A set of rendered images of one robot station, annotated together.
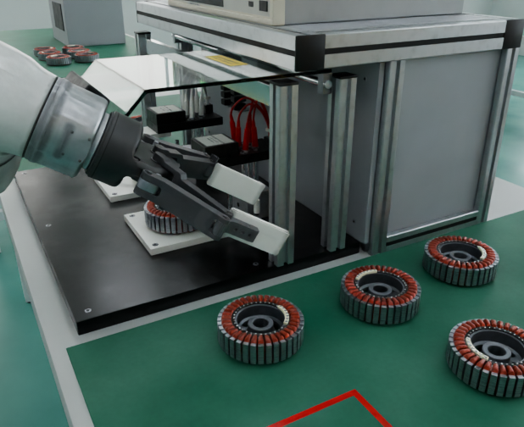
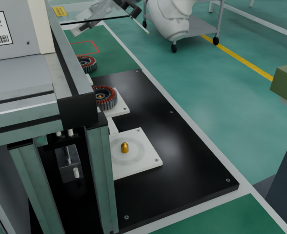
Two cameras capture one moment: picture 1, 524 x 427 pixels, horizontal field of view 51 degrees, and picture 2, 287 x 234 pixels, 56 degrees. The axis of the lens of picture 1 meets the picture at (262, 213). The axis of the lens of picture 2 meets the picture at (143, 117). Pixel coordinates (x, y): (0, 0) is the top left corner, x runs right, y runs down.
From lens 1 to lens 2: 164 cm
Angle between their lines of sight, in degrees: 117
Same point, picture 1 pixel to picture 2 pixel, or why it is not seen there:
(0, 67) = not seen: outside the picture
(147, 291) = (117, 76)
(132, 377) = (122, 62)
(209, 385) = (101, 60)
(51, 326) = (149, 75)
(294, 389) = not seen: hidden behind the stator
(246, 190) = (76, 30)
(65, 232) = (159, 106)
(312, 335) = not seen: hidden behind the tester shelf
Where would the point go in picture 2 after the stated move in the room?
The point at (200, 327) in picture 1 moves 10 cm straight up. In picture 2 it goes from (101, 72) to (98, 49)
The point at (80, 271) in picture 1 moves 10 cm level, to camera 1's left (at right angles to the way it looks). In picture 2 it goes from (144, 84) to (171, 86)
